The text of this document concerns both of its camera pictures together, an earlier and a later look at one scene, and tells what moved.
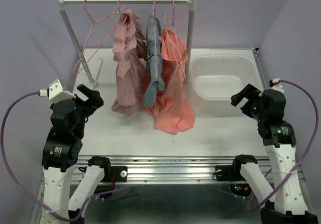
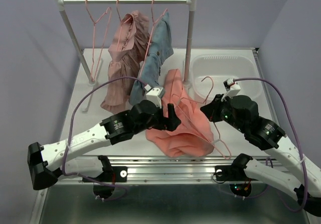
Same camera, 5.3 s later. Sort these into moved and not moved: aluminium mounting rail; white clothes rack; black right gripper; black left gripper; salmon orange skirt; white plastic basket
Moved: black left gripper; black right gripper; salmon orange skirt
Not moved: white plastic basket; aluminium mounting rail; white clothes rack
